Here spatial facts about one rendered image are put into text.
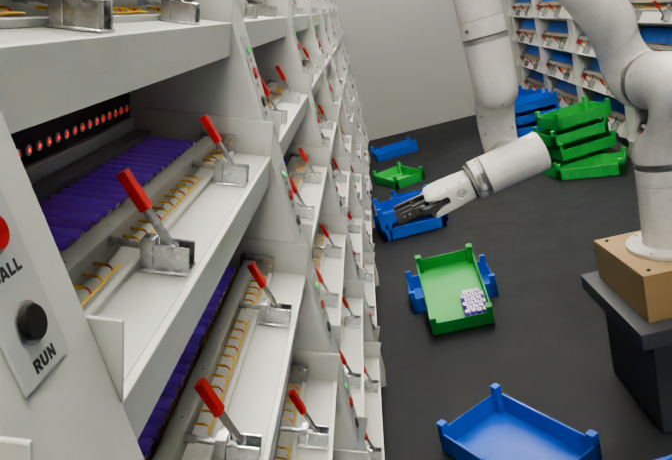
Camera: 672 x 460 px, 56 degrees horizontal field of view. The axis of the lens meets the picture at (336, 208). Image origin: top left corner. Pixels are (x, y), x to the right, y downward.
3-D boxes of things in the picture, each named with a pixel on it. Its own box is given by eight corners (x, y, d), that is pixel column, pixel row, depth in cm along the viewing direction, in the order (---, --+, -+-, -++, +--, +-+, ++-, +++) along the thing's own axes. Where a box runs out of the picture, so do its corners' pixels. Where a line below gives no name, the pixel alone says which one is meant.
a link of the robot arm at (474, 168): (497, 199, 129) (483, 205, 129) (488, 187, 137) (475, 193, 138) (481, 163, 127) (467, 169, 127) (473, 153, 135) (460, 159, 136)
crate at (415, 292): (487, 272, 236) (483, 253, 234) (498, 296, 217) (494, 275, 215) (409, 289, 240) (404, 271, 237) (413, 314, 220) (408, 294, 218)
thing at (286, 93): (306, 112, 160) (311, 57, 156) (276, 170, 102) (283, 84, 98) (227, 103, 160) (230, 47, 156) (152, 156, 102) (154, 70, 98)
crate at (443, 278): (495, 322, 201) (492, 306, 196) (432, 335, 204) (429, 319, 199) (473, 258, 225) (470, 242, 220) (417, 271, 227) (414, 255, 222)
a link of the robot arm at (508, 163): (473, 153, 136) (480, 161, 127) (531, 126, 134) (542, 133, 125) (488, 187, 138) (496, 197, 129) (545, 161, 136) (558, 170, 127)
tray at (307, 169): (325, 183, 166) (331, 131, 161) (307, 276, 108) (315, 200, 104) (249, 175, 166) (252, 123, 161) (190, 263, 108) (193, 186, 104)
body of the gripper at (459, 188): (487, 202, 129) (436, 224, 131) (478, 188, 139) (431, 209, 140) (472, 170, 127) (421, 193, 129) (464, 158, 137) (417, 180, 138)
